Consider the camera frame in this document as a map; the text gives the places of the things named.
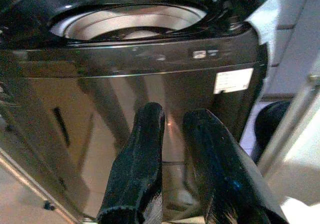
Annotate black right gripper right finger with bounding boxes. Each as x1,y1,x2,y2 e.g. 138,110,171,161
182,108,288,224

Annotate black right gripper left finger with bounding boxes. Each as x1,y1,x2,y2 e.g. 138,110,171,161
96,101,166,224

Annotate black top-load washing machine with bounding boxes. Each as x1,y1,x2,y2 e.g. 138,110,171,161
0,0,270,222

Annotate black round bin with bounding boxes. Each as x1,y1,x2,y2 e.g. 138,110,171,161
250,100,292,163

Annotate white label sticker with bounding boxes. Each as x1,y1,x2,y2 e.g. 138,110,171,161
213,68,255,95

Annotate silver washer drum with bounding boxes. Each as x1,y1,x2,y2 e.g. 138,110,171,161
49,3,208,41

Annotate white cloth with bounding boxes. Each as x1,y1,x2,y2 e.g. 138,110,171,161
243,0,285,67

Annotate metal frame bar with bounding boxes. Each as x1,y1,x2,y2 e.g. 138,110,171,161
257,73,320,177

